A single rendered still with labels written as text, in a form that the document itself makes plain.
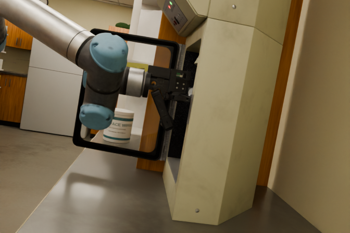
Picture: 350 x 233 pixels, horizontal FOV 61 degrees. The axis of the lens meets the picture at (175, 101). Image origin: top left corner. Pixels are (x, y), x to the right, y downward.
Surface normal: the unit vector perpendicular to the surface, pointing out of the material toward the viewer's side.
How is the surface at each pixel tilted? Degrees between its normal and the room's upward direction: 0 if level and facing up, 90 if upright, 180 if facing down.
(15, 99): 90
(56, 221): 0
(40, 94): 90
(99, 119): 131
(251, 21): 90
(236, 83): 90
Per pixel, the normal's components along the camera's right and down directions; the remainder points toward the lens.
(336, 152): -0.98, -0.16
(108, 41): 0.29, -0.67
